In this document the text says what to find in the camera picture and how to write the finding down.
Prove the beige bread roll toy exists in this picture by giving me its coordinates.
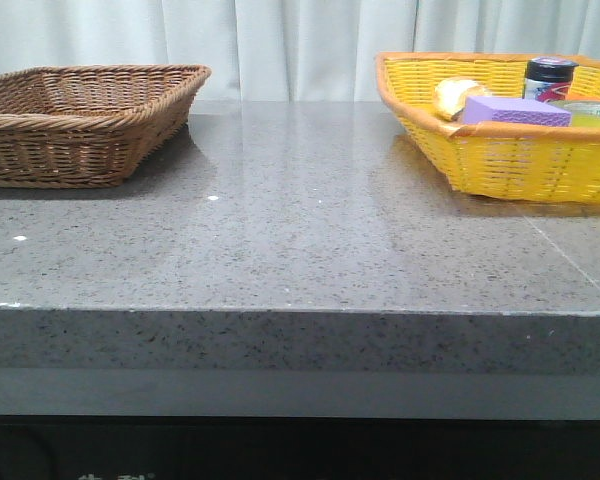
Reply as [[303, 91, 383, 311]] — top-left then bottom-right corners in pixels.
[[432, 77, 493, 121]]

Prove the orange carrot toy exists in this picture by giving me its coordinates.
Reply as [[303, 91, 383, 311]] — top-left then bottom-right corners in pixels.
[[565, 90, 598, 101]]

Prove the purple foam block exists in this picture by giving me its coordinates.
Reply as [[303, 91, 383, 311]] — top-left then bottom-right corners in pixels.
[[461, 96, 572, 127]]

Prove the white curtain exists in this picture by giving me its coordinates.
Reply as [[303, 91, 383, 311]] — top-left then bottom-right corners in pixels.
[[0, 1, 600, 101]]

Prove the black lidded jar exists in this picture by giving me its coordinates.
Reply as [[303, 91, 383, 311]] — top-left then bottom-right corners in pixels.
[[521, 56, 579, 103]]

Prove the brown wicker basket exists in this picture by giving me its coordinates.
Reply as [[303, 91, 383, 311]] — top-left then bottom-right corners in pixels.
[[0, 64, 211, 189]]

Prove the yellow woven basket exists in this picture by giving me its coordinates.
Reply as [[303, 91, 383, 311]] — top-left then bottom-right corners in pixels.
[[376, 52, 600, 204]]

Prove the yellow packing tape roll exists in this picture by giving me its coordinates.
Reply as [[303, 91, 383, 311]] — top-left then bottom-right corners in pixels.
[[550, 100, 600, 128]]

